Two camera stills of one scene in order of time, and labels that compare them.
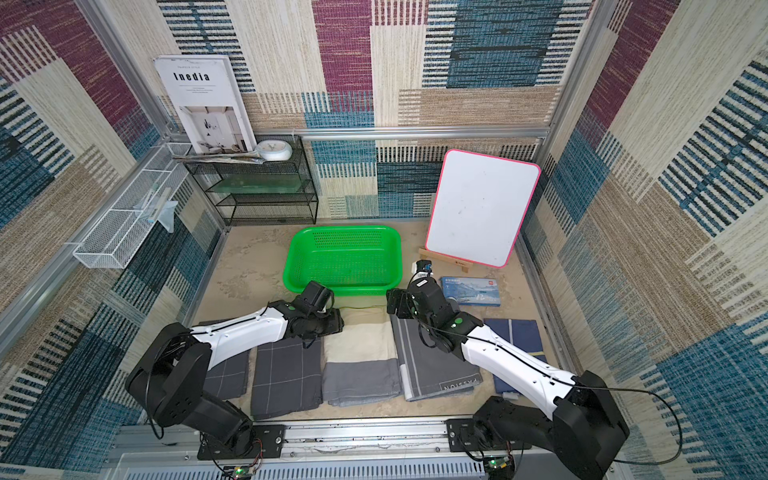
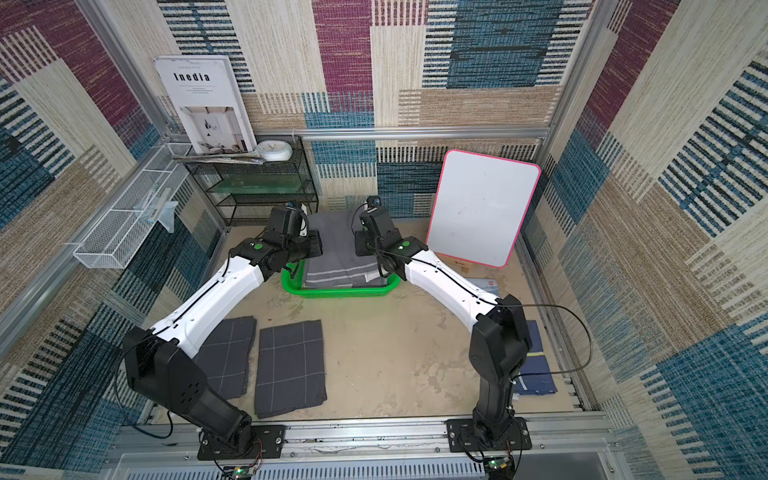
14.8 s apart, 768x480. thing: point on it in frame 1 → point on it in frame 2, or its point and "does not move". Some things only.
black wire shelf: x=265 y=193 does not move
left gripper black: x=335 y=323 → x=313 y=238
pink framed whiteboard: x=480 y=207 does not move
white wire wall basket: x=109 y=244 does not move
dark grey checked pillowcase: x=287 y=377 does not move
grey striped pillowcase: x=427 y=371 → x=338 y=266
